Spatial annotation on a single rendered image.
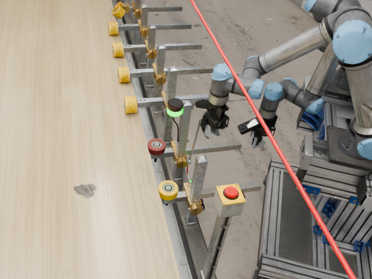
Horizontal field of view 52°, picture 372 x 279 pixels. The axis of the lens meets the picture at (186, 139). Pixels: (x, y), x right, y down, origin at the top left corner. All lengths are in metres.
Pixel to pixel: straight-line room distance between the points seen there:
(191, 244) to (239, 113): 1.97
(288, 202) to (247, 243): 0.36
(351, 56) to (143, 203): 0.89
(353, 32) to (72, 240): 1.12
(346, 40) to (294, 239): 1.41
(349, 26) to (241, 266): 1.62
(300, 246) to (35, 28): 2.04
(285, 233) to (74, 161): 1.33
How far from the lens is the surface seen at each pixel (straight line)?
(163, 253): 1.38
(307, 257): 2.36
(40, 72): 2.18
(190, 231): 1.68
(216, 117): 1.53
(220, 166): 2.91
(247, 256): 2.50
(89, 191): 1.52
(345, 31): 1.27
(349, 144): 1.71
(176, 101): 1.52
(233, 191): 1.15
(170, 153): 1.75
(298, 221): 2.49
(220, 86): 1.43
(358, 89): 1.39
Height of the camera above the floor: 2.10
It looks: 43 degrees down
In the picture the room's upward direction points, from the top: 8 degrees clockwise
